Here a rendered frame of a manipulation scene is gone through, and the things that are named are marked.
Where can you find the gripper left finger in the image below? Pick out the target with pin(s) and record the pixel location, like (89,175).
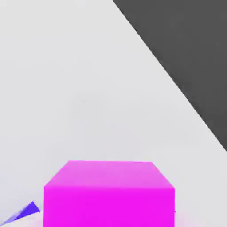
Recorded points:
(32,221)

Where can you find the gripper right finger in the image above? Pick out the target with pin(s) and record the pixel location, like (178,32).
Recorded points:
(180,222)

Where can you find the small magenta cube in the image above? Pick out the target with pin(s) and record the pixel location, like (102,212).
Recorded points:
(109,204)

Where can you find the small blue cube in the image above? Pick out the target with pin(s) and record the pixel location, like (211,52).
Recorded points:
(28,211)

